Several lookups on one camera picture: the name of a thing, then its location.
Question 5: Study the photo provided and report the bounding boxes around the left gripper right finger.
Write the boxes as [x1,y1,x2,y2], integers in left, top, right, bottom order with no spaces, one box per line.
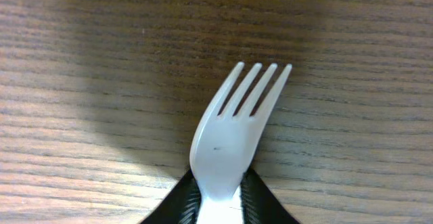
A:
[240,168,300,224]

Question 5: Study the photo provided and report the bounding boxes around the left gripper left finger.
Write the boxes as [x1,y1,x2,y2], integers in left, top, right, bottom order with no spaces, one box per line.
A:
[139,169,201,224]

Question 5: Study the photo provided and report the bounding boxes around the white fork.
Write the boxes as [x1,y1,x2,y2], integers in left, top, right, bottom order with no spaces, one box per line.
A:
[189,62,292,224]

